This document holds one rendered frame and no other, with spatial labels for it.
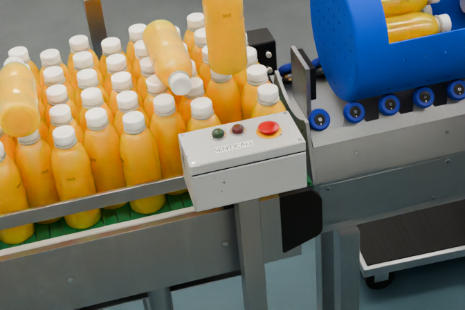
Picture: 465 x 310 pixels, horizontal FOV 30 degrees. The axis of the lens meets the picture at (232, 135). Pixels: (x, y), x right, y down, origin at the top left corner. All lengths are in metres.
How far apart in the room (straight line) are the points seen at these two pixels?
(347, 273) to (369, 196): 0.23
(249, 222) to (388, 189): 0.45
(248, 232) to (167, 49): 0.37
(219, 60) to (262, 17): 2.63
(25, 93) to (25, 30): 2.81
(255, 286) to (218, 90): 0.38
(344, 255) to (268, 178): 0.58
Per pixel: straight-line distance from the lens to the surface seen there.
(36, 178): 1.61
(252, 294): 1.69
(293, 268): 2.79
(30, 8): 4.56
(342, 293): 2.10
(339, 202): 1.89
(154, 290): 1.75
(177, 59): 1.58
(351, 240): 1.99
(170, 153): 1.62
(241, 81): 1.71
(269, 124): 1.48
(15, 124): 1.55
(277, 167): 1.47
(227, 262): 1.73
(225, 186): 1.46
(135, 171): 1.59
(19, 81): 1.59
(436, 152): 1.86
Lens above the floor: 1.96
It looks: 36 degrees down
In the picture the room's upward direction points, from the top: 6 degrees counter-clockwise
